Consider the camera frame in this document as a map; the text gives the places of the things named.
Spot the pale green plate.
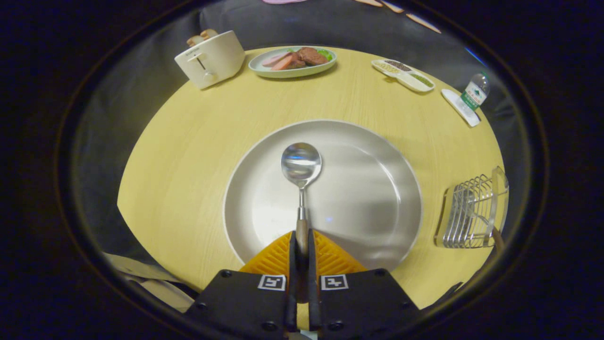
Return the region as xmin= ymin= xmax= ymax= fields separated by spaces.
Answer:
xmin=248 ymin=45 xmax=337 ymax=78

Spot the plastic water bottle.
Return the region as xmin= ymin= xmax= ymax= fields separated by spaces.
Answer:
xmin=460 ymin=71 xmax=490 ymax=111

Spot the divided seasoning dish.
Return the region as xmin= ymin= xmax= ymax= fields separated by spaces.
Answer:
xmin=371 ymin=59 xmax=435 ymax=93

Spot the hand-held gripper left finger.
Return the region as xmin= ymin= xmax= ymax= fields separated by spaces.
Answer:
xmin=186 ymin=230 xmax=299 ymax=338

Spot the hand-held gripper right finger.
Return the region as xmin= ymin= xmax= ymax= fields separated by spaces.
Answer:
xmin=308 ymin=229 xmax=420 ymax=338

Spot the large white plate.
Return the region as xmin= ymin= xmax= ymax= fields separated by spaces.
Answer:
xmin=223 ymin=119 xmax=423 ymax=272

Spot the sliced meat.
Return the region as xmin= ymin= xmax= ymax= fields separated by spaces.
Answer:
xmin=262 ymin=47 xmax=329 ymax=71

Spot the white toaster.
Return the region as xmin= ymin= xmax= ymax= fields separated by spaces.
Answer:
xmin=174 ymin=30 xmax=246 ymax=90

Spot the wooden-handled metal spoon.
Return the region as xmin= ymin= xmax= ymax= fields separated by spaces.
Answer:
xmin=281 ymin=142 xmax=323 ymax=303

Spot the small white dish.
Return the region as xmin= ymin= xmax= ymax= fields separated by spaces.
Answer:
xmin=441 ymin=89 xmax=481 ymax=128

